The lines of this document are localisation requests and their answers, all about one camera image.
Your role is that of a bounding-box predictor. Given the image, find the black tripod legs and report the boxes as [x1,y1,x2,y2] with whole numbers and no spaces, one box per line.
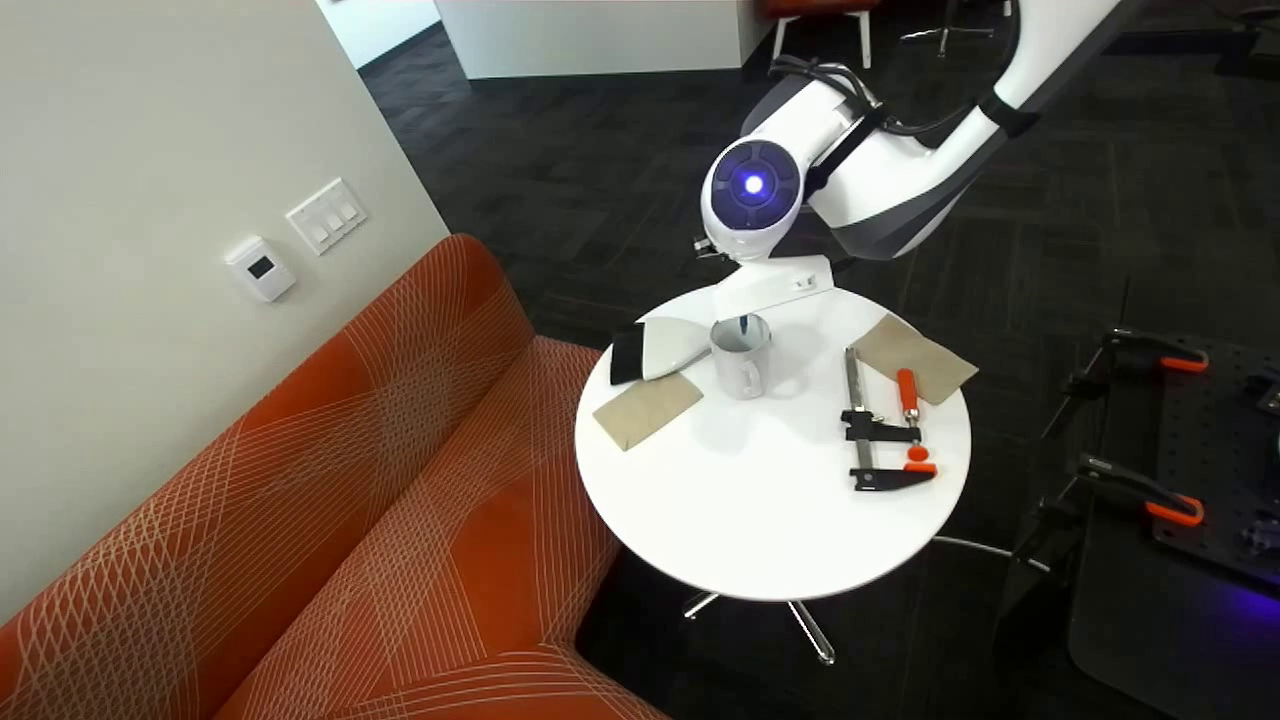
[993,503,1099,672]

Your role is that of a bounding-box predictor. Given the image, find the white light switch plate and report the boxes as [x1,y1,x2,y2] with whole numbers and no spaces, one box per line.
[280,171,374,260]

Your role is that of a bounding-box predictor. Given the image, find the white ceramic mug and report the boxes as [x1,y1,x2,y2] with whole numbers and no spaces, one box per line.
[704,310,775,405]

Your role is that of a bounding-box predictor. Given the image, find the black clamp with orange grip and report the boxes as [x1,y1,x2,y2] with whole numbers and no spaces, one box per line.
[1034,452,1214,536]
[1037,325,1216,443]

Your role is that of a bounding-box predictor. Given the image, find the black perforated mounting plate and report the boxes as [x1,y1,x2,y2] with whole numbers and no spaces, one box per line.
[1064,337,1280,720]

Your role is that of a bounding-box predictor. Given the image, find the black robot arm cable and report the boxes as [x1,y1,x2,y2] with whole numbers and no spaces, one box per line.
[783,54,1037,174]

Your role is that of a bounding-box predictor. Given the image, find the large tan cardboard sheet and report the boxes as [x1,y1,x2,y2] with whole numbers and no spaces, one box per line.
[845,310,986,413]

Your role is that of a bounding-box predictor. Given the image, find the orange chair with white legs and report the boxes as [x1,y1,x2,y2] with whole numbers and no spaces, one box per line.
[761,0,883,70]

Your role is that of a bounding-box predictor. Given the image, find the bar clamp with orange handle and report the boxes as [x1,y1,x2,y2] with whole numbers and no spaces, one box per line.
[837,346,943,494]

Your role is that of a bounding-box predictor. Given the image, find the white wall thermostat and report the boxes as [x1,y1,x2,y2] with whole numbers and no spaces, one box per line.
[219,231,302,306]

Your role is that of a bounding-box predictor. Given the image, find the flat black rectangular object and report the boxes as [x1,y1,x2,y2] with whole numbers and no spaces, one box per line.
[607,327,650,390]

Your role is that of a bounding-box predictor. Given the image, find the white cabinet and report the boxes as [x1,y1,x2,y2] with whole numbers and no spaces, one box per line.
[433,0,771,85]

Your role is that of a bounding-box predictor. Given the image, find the light wrist camera box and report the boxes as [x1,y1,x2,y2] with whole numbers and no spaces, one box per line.
[725,260,840,325]

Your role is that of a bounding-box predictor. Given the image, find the chrome table base legs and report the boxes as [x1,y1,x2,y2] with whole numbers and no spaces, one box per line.
[678,532,1058,672]

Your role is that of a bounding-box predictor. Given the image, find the orange patterned sofa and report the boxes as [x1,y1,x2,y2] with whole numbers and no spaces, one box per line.
[0,231,673,720]

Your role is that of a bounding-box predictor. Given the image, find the white paper sheet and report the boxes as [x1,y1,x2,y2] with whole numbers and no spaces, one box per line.
[635,310,725,385]

